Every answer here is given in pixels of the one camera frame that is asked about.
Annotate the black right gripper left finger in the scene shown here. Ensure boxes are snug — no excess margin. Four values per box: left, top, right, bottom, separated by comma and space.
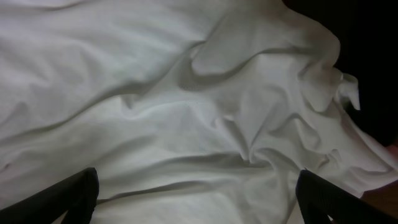
1, 167, 100, 224

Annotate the white t-shirt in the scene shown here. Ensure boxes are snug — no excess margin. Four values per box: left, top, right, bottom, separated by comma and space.
1, 1, 397, 223

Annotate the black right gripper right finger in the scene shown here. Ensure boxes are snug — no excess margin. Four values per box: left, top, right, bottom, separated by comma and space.
295, 170, 397, 224

